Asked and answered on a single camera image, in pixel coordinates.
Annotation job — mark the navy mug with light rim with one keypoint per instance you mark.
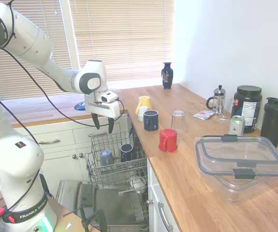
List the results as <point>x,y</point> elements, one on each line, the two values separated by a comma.
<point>126,152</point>

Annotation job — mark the black shaker bottle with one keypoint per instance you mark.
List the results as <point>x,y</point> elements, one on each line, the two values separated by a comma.
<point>274,123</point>

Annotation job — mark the black protein powder tub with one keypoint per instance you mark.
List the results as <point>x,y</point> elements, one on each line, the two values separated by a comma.
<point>248,108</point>

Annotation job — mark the clear plastic tumbler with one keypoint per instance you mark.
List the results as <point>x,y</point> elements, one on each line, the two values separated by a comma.
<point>178,124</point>

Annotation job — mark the steel dishwasher door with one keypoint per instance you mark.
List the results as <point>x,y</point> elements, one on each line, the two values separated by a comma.
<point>110,205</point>

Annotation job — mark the white bowl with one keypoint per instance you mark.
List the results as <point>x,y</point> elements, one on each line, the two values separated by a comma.
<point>137,182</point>

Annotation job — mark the beige slatted window blind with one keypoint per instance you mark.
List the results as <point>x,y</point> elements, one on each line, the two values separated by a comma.
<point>45,14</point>
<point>129,36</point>

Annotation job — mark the black camera clamp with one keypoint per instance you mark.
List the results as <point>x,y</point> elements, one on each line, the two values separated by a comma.
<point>100,218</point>

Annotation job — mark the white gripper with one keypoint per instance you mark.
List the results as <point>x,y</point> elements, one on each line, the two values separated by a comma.
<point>102,108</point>

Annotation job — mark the dark blue painted vase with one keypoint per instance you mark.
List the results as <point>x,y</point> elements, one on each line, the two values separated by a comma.
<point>167,77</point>

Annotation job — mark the blue round plate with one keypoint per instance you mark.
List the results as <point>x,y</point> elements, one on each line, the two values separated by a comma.
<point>79,106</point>

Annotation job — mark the clear plastic food container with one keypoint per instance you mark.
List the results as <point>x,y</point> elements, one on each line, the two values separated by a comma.
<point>240,187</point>

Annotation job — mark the glass french press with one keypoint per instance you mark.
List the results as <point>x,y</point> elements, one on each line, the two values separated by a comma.
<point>218,101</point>

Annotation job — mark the navy mug with white mark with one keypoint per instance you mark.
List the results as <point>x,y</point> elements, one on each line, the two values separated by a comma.
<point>151,120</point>

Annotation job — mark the silver green drink can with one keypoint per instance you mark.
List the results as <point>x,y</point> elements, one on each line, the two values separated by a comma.
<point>236,125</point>

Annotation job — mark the round metal cabinet knob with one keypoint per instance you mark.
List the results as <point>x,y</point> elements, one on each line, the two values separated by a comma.
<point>81,155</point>
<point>149,201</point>
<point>74,156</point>

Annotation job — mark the yellow mug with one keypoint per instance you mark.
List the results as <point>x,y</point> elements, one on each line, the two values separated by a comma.
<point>144,101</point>

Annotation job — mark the red white paper packets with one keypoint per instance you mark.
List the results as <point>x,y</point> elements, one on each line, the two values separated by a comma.
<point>204,114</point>

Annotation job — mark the tall clear drinking glass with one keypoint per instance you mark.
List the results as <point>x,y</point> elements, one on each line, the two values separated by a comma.
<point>227,113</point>

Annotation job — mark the red mug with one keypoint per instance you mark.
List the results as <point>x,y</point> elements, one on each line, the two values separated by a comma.
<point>169,141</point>

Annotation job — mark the clear lid with black clips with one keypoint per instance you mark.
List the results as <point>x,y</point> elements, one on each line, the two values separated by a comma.
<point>240,149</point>

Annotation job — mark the grey mug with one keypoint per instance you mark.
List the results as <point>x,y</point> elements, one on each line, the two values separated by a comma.
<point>106,158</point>

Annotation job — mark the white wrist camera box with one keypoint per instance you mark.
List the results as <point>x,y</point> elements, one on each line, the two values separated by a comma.
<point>108,97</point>

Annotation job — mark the small white mug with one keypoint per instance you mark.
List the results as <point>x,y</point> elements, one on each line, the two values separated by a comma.
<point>142,112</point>

